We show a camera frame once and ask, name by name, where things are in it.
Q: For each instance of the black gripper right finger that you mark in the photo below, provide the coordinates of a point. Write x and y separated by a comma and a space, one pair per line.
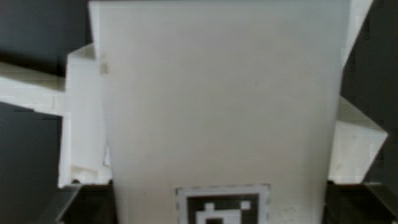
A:
353, 206

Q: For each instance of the white cabinet top block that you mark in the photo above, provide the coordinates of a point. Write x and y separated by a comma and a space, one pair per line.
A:
221, 70

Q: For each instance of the white cabinet body box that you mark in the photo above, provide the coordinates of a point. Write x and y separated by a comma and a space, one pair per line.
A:
84, 163

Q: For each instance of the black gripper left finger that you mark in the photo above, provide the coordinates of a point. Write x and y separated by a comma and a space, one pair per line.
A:
83, 205

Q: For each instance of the white U-shaped fence frame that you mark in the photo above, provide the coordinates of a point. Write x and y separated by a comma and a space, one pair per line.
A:
33, 89

